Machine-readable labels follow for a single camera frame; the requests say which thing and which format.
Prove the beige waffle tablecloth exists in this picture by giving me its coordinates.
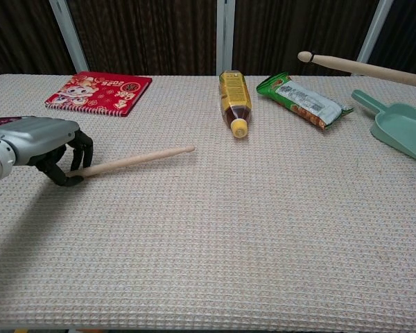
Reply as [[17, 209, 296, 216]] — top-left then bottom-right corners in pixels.
[[0, 72, 416, 330]]

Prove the plain wooden drumstick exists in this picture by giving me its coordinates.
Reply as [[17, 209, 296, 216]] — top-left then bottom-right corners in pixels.
[[66, 146, 196, 178]]

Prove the dark brown partition panel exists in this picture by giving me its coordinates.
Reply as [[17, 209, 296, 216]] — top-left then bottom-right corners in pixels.
[[233, 0, 381, 76], [368, 0, 416, 78], [64, 0, 218, 76], [0, 0, 74, 83]]

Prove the mint green plastic dustpan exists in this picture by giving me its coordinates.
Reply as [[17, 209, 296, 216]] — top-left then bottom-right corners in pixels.
[[352, 89, 416, 164]]

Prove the wooden drumstick with black band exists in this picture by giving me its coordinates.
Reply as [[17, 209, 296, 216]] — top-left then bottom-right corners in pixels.
[[297, 51, 416, 89]]

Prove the red cartoon spiral notebook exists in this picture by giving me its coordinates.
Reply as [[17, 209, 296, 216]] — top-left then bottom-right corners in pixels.
[[44, 71, 153, 118]]

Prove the yellow label tea bottle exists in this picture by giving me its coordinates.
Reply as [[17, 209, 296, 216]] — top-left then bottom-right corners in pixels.
[[218, 69, 253, 139]]

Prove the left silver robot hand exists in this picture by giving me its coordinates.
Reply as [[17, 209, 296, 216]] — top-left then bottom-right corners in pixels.
[[0, 116, 94, 188]]

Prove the grey metal partition post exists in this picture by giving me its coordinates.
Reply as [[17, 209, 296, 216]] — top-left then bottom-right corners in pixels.
[[216, 0, 236, 76], [356, 0, 393, 72], [49, 0, 89, 74]]

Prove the green snack packet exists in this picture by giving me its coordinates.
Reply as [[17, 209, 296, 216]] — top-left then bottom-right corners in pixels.
[[256, 71, 354, 131]]

